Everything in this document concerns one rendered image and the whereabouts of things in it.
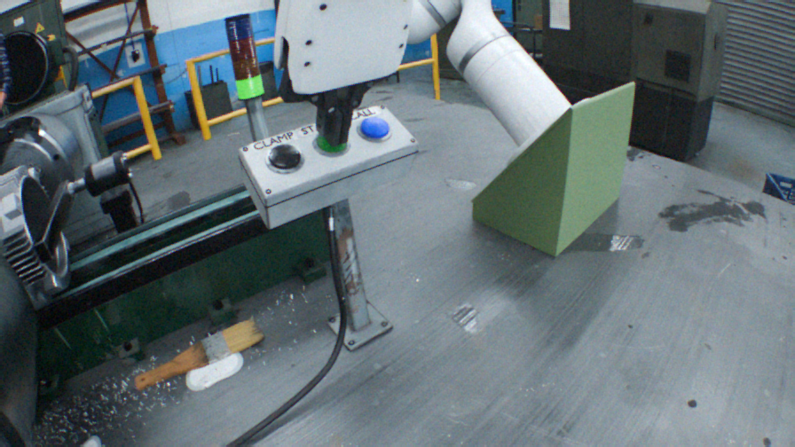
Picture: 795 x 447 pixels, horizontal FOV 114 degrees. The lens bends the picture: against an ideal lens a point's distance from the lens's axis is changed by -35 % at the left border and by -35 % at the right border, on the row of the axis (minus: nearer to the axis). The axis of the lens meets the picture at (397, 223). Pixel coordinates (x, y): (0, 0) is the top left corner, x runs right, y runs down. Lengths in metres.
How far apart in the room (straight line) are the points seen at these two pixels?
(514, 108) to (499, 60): 0.09
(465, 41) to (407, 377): 0.54
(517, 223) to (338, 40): 0.49
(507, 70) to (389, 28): 0.40
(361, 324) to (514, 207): 0.32
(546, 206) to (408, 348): 0.30
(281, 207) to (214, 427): 0.28
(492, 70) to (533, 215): 0.25
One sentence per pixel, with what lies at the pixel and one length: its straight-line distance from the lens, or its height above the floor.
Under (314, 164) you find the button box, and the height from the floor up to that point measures 1.06.
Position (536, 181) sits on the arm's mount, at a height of 0.92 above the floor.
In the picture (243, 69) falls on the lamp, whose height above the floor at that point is 1.10.
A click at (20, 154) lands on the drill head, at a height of 1.10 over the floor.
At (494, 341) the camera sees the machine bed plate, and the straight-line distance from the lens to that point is 0.53.
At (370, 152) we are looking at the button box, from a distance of 0.39.
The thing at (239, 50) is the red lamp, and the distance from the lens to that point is 0.90.
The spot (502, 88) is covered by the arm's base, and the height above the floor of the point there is 1.04.
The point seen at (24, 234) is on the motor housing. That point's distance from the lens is 0.58.
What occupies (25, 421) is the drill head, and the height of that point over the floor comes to 0.99.
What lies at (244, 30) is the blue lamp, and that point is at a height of 1.18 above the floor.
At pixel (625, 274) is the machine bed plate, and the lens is 0.67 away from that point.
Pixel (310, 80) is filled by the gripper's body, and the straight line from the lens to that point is 0.30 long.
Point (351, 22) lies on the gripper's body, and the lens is 0.29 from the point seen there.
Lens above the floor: 1.19
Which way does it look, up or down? 31 degrees down
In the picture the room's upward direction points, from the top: 6 degrees counter-clockwise
